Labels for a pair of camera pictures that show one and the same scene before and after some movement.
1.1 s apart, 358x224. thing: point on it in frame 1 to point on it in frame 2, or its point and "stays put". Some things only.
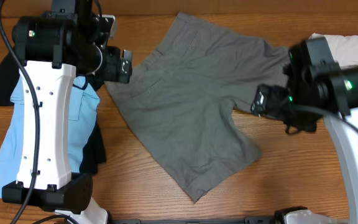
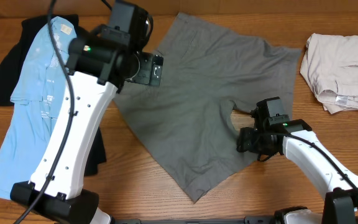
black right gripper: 278,96 to 245,143
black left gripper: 112,74 to 145,76
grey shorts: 180,91 stays put
